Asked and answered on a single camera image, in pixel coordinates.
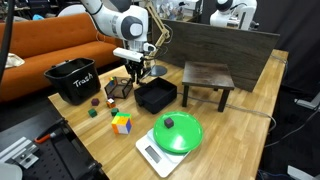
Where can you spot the beige cloth on sofa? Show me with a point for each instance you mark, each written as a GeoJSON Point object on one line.
{"type": "Point", "coordinates": [14, 60]}

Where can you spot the colourful Rubik's cube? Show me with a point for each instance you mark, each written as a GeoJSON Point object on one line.
{"type": "Point", "coordinates": [113, 80]}

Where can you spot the small white-faced puzzle cube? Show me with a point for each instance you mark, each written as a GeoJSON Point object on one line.
{"type": "Point", "coordinates": [111, 103]}

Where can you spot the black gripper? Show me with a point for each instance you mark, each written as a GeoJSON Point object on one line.
{"type": "Point", "coordinates": [136, 66]}

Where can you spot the black fabric open box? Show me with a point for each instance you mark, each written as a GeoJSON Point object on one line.
{"type": "Point", "coordinates": [156, 95]}

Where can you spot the large pastel puzzle cube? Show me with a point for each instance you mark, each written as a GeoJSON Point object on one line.
{"type": "Point", "coordinates": [121, 124]}

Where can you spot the small dark wooden stool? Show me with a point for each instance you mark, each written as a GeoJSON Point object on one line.
{"type": "Point", "coordinates": [206, 73]}

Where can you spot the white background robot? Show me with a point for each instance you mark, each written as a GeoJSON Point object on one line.
{"type": "Point", "coordinates": [233, 15]}

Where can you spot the black perforated mounting table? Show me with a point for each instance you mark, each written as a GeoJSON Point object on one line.
{"type": "Point", "coordinates": [66, 156]}

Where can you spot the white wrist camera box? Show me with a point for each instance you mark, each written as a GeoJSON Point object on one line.
{"type": "Point", "coordinates": [126, 54]}

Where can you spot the black trash bin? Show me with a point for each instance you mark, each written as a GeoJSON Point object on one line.
{"type": "Point", "coordinates": [75, 83]}

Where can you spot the orange sofa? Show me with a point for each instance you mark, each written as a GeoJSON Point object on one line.
{"type": "Point", "coordinates": [43, 40]}

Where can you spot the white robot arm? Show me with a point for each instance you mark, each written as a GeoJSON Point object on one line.
{"type": "Point", "coordinates": [113, 20]}

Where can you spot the small dark green cube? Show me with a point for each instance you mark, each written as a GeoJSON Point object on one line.
{"type": "Point", "coordinates": [114, 112]}
{"type": "Point", "coordinates": [92, 113]}

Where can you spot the white kitchen scale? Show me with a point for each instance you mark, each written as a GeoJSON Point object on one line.
{"type": "Point", "coordinates": [156, 156]}

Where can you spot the long aluminium extrusion rail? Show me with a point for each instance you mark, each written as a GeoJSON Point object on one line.
{"type": "Point", "coordinates": [18, 151]}

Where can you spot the green round plate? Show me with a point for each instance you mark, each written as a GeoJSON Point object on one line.
{"type": "Point", "coordinates": [183, 136]}

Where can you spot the dark wooden backdrop board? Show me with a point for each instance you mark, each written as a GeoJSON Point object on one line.
{"type": "Point", "coordinates": [226, 46]}

